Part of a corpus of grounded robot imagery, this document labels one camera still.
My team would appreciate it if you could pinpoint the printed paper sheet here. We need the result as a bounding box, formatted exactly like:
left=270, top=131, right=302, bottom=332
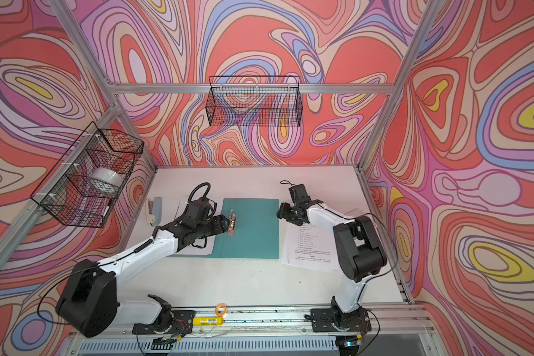
left=174, top=196, right=224, bottom=258
left=281, top=204, right=354, bottom=272

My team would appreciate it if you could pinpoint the metal folder clip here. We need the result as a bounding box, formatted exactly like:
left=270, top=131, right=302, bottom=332
left=227, top=209, right=237, bottom=236

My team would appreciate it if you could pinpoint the teal folder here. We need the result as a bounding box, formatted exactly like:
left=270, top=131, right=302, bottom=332
left=176, top=197, right=280, bottom=260

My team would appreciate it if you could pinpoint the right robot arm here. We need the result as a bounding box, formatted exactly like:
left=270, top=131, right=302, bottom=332
left=277, top=180, right=387, bottom=335

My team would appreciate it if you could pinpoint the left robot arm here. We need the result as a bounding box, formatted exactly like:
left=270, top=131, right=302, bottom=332
left=56, top=198, right=229, bottom=338

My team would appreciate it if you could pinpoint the grey white stapler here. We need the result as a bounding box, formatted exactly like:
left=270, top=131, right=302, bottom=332
left=145, top=197, right=162, bottom=227

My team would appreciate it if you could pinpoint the yellow cylinder with label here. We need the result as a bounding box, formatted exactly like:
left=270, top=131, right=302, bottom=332
left=193, top=317, right=224, bottom=326

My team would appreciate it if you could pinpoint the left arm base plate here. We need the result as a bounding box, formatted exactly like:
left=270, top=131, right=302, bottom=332
left=132, top=309, right=196, bottom=336

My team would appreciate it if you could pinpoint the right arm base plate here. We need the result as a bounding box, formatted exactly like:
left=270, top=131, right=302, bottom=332
left=304, top=307, right=372, bottom=335

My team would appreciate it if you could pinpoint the black wire basket left wall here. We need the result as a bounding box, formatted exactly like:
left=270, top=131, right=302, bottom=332
left=31, top=123, right=144, bottom=228

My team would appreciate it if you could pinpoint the black wire basket wall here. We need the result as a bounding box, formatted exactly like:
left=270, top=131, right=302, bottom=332
left=206, top=74, right=303, bottom=128
left=31, top=123, right=144, bottom=228

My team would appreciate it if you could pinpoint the black wire basket back wall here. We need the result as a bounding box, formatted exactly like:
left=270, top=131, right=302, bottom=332
left=206, top=74, right=303, bottom=128

